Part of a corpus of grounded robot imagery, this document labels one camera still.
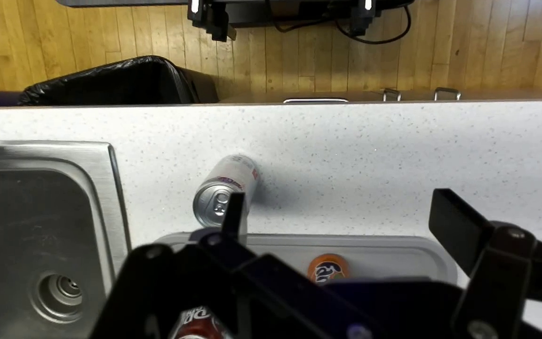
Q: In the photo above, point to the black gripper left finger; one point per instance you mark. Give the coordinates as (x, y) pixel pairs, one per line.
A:
(233, 217)

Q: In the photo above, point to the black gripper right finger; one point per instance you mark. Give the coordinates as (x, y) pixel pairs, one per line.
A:
(465, 229)

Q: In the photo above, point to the grey soda can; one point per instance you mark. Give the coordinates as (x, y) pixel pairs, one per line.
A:
(233, 174)

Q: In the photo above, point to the orange soda can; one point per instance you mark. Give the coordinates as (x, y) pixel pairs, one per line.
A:
(327, 268)

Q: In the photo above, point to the red soda can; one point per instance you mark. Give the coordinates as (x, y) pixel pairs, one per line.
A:
(197, 323)

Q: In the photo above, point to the stainless steel sink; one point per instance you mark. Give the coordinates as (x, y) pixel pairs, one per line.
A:
(32, 238)

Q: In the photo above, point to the black robot stand base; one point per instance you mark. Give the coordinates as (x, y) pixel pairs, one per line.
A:
(252, 12)

